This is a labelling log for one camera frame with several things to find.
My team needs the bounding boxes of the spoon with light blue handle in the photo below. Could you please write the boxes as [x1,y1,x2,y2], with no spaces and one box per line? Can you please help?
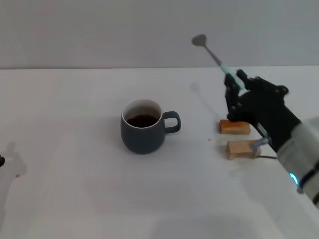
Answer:
[191,34,247,91]

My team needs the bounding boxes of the dark brown coffee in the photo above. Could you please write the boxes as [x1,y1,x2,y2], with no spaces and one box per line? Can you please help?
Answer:
[125,114,160,128]

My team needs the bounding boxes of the dark grey ceramic cup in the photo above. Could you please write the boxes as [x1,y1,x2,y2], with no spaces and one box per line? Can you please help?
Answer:
[120,99,182,155]

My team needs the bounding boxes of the dark orange wooden block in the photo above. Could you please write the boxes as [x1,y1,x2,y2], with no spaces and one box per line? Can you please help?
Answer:
[219,119,251,135]

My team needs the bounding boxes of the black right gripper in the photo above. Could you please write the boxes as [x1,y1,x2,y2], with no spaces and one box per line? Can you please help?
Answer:
[223,69,303,153]

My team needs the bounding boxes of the light wooden block with notch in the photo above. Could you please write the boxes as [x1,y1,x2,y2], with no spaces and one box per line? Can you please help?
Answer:
[226,140,262,160]

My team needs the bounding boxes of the grey cable with metal plugs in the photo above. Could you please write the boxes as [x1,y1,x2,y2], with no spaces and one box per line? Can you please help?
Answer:
[253,137,278,160]

